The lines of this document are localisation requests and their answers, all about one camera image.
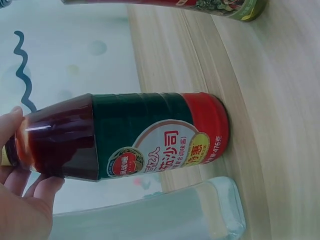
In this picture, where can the person's left hand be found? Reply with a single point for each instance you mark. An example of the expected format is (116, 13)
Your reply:
(22, 215)

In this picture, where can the red sauce bottle green label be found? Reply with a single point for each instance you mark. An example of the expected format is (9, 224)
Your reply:
(120, 135)

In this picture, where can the bottle with green base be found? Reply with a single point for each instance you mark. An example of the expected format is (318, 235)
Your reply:
(220, 7)

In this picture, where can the clear glass jar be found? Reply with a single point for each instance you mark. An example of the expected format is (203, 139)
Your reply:
(150, 215)

